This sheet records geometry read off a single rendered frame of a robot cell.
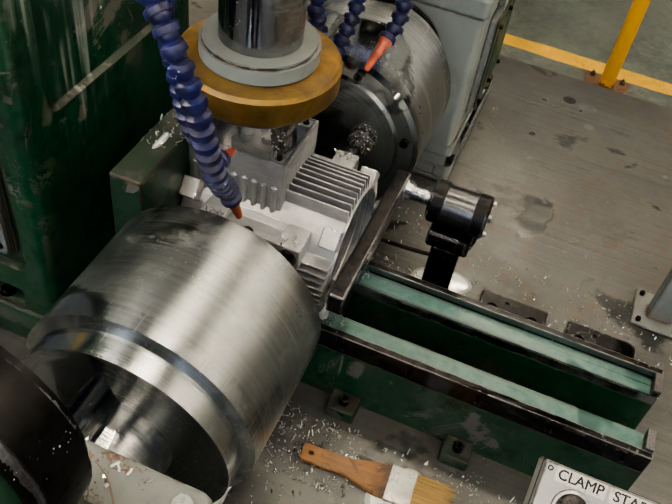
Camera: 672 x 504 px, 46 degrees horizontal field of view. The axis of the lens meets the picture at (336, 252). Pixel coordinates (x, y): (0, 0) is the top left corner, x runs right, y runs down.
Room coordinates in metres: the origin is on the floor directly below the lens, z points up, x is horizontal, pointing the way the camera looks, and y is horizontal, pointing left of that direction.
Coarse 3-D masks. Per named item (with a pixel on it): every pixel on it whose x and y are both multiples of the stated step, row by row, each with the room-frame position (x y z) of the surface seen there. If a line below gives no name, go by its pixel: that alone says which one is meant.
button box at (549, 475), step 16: (544, 464) 0.40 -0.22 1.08; (560, 464) 0.40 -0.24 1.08; (544, 480) 0.39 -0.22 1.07; (560, 480) 0.39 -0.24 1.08; (576, 480) 0.39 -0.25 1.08; (592, 480) 0.39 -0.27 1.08; (528, 496) 0.39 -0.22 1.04; (544, 496) 0.38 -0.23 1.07; (560, 496) 0.38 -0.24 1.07; (592, 496) 0.38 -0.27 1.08; (608, 496) 0.38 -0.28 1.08; (624, 496) 0.38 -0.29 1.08; (640, 496) 0.39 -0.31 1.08
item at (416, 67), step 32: (352, 0) 1.05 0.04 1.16; (384, 0) 1.05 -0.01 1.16; (416, 32) 1.00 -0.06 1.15; (352, 64) 0.88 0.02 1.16; (384, 64) 0.90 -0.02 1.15; (416, 64) 0.95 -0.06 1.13; (352, 96) 0.88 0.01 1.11; (384, 96) 0.87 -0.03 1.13; (416, 96) 0.90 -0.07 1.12; (448, 96) 1.01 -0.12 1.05; (320, 128) 0.89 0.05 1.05; (352, 128) 0.88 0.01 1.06; (384, 128) 0.86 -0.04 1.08; (416, 128) 0.87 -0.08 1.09; (384, 160) 0.86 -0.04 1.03; (416, 160) 0.86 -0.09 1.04; (384, 192) 0.86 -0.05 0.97
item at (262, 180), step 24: (216, 120) 0.76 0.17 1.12; (312, 120) 0.77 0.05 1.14; (240, 144) 0.73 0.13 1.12; (264, 144) 0.73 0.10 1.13; (312, 144) 0.76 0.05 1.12; (192, 168) 0.71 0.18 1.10; (240, 168) 0.69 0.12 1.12; (264, 168) 0.68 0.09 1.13; (288, 168) 0.69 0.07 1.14; (264, 192) 0.68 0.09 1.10
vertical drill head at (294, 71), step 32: (224, 0) 0.71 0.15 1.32; (256, 0) 0.69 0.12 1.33; (288, 0) 0.71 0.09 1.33; (192, 32) 0.76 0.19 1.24; (224, 32) 0.71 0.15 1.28; (256, 32) 0.69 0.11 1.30; (288, 32) 0.71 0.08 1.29; (320, 32) 0.80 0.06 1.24; (224, 64) 0.68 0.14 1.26; (256, 64) 0.68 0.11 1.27; (288, 64) 0.69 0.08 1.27; (320, 64) 0.74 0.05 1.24; (224, 96) 0.65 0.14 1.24; (256, 96) 0.66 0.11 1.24; (288, 96) 0.67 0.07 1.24; (320, 96) 0.69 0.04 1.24; (288, 128) 0.68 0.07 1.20
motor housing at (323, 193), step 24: (312, 168) 0.73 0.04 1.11; (336, 168) 0.74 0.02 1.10; (288, 192) 0.69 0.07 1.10; (312, 192) 0.69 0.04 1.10; (336, 192) 0.69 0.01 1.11; (360, 192) 0.70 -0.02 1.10; (264, 216) 0.67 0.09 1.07; (288, 216) 0.67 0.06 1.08; (312, 216) 0.67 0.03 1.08; (336, 216) 0.67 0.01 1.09; (360, 216) 0.78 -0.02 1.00; (312, 240) 0.65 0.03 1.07; (312, 264) 0.63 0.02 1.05; (336, 264) 0.73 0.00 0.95; (312, 288) 0.62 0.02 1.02
